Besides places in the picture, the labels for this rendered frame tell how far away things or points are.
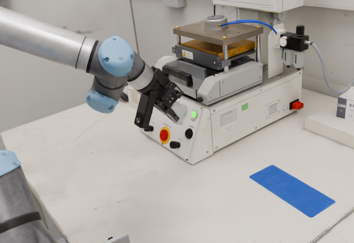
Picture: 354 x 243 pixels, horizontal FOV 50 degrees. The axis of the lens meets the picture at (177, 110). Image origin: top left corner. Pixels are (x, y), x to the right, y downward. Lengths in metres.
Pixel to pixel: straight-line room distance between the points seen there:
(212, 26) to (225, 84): 0.22
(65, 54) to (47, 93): 1.84
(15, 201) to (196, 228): 0.48
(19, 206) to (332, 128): 0.99
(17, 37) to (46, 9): 1.72
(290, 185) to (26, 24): 0.80
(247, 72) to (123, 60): 0.57
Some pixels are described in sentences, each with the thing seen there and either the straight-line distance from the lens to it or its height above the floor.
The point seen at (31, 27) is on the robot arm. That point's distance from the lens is 0.84.
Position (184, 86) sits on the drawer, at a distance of 1.24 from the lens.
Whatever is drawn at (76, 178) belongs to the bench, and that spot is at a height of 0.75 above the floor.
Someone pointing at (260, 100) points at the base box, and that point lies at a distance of 1.34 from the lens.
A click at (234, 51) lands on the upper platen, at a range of 1.29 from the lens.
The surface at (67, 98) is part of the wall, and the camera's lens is 2.72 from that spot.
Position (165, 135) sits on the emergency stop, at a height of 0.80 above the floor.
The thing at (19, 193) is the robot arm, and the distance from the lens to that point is 0.70.
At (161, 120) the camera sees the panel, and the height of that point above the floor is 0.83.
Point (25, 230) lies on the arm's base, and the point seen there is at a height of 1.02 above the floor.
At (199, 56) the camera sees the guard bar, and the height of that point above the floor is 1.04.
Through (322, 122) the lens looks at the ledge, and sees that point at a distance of 1.38.
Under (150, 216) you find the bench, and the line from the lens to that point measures 1.05.
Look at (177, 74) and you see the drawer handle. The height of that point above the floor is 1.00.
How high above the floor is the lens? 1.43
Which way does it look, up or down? 25 degrees down
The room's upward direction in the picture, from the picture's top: 6 degrees counter-clockwise
